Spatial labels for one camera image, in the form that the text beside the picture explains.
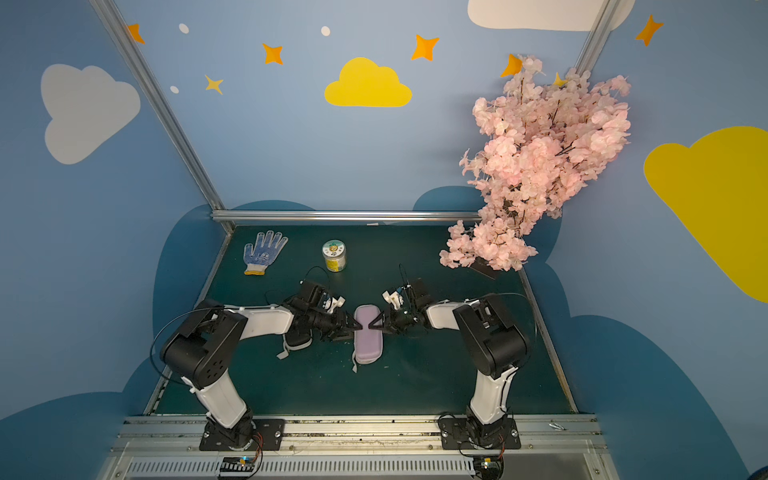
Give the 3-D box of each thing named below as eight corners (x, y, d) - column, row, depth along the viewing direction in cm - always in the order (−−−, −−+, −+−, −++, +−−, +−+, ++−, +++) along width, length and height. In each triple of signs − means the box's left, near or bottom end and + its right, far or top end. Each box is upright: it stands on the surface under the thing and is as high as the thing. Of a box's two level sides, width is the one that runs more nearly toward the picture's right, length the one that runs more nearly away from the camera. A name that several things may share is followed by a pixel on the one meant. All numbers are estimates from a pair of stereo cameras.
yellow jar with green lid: (326, 275, 112) (321, 256, 103) (328, 258, 117) (324, 239, 108) (346, 275, 112) (343, 256, 103) (348, 258, 117) (345, 239, 108)
